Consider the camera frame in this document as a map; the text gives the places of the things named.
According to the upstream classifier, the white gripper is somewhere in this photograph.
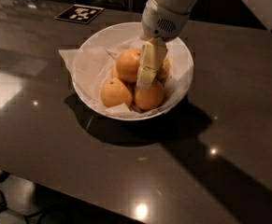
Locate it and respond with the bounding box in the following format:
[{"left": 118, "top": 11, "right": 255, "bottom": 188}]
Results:
[{"left": 136, "top": 0, "right": 189, "bottom": 90}]

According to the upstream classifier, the orange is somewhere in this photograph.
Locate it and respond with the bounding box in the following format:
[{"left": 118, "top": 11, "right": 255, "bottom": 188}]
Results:
[
  {"left": 156, "top": 57, "right": 170, "bottom": 80},
  {"left": 116, "top": 49, "right": 140, "bottom": 83},
  {"left": 134, "top": 79, "right": 165, "bottom": 110},
  {"left": 101, "top": 77, "right": 133, "bottom": 107}
]

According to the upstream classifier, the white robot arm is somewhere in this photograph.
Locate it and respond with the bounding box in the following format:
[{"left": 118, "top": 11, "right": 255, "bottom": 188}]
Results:
[{"left": 141, "top": 0, "right": 272, "bottom": 42}]

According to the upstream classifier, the white bowl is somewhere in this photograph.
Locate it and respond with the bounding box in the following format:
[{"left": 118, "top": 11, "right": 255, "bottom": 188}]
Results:
[{"left": 71, "top": 21, "right": 195, "bottom": 122}]

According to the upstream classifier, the white paper liner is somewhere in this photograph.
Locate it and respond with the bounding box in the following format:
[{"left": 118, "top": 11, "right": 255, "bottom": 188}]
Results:
[{"left": 58, "top": 26, "right": 193, "bottom": 119}]

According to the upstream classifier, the black white fiducial marker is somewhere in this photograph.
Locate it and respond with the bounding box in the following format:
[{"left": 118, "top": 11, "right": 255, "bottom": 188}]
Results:
[{"left": 55, "top": 4, "right": 104, "bottom": 24}]

